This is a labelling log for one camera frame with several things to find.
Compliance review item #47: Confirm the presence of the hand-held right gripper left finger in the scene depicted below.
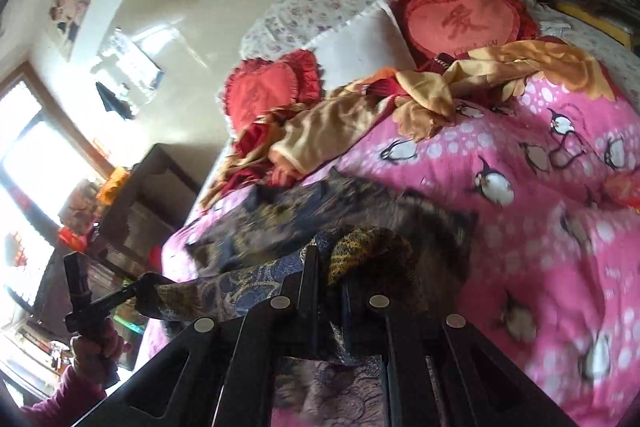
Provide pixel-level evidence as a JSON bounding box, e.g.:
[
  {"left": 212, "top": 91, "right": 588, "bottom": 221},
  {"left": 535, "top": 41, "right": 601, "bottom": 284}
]
[{"left": 75, "top": 246, "right": 321, "bottom": 427}]

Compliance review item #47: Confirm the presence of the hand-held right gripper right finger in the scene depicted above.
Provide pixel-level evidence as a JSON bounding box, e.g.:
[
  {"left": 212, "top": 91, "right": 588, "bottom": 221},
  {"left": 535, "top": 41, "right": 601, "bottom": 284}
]
[{"left": 342, "top": 279, "right": 578, "bottom": 427}]

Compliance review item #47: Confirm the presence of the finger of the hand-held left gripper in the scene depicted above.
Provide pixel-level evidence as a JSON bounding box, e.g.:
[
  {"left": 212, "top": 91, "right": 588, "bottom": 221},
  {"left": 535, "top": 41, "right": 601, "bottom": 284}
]
[{"left": 97, "top": 273, "right": 158, "bottom": 314}]

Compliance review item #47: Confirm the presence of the dark floral patterned garment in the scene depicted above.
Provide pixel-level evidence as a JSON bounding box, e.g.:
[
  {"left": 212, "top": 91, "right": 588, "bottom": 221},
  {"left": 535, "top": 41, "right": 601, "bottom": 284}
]
[{"left": 135, "top": 167, "right": 478, "bottom": 427}]

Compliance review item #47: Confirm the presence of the person's left forearm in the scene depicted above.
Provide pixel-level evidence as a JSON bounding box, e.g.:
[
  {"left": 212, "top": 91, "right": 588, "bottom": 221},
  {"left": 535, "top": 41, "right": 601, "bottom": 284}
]
[{"left": 20, "top": 364, "right": 108, "bottom": 427}]

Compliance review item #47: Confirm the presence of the person's left hand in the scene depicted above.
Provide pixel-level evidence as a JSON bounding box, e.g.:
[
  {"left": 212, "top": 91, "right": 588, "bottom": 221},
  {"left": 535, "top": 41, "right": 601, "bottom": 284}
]
[{"left": 70, "top": 319, "right": 133, "bottom": 388}]

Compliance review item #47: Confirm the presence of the green printed box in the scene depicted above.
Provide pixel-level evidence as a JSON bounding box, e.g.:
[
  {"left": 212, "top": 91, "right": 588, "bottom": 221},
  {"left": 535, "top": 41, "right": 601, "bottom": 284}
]
[{"left": 112, "top": 311, "right": 148, "bottom": 338}]

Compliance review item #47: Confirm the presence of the small red box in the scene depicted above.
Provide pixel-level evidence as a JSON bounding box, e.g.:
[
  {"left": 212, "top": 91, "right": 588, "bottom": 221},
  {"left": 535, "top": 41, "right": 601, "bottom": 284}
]
[{"left": 57, "top": 227, "right": 88, "bottom": 250}]

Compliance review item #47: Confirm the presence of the dark wooden desk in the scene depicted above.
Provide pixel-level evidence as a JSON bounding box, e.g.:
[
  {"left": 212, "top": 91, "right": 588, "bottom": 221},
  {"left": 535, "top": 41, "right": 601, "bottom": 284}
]
[{"left": 95, "top": 144, "right": 201, "bottom": 268}]

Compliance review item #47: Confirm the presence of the orange plastic basket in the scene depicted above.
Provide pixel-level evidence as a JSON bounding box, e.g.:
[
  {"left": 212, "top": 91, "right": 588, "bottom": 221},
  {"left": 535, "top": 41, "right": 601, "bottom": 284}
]
[{"left": 97, "top": 167, "right": 131, "bottom": 202}]

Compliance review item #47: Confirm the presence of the window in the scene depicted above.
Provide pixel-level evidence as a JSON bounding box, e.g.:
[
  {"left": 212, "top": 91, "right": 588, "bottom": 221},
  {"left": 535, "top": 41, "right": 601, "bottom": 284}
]
[{"left": 0, "top": 62, "right": 116, "bottom": 308}]

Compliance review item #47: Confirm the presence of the red and gold satin quilt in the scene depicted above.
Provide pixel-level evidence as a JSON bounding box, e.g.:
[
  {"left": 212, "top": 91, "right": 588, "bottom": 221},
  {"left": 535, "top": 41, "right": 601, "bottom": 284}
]
[{"left": 200, "top": 39, "right": 618, "bottom": 212}]

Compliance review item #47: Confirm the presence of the pink penguin print blanket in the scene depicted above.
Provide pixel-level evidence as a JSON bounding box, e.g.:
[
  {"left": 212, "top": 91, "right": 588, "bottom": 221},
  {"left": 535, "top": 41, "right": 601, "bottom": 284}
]
[{"left": 135, "top": 74, "right": 640, "bottom": 427}]

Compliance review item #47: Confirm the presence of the dark hanging cloth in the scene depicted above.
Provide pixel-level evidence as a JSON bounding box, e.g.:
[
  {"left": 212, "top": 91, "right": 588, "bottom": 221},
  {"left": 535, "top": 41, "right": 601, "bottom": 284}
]
[{"left": 95, "top": 81, "right": 133, "bottom": 120}]

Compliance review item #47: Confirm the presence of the red heart pillow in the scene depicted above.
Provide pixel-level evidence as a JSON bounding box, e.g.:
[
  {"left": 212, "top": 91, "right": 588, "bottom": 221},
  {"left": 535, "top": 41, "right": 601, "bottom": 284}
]
[
  {"left": 390, "top": 0, "right": 541, "bottom": 62},
  {"left": 217, "top": 49, "right": 323, "bottom": 138}
]

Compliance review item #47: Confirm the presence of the white pillow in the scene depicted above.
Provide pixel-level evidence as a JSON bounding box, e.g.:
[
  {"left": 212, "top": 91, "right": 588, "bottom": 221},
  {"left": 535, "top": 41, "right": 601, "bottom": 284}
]
[{"left": 305, "top": 0, "right": 416, "bottom": 92}]

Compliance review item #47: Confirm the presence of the wall poster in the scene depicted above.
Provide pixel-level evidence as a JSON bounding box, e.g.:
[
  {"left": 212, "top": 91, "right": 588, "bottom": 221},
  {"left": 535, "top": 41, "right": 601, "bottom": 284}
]
[{"left": 47, "top": 0, "right": 96, "bottom": 60}]

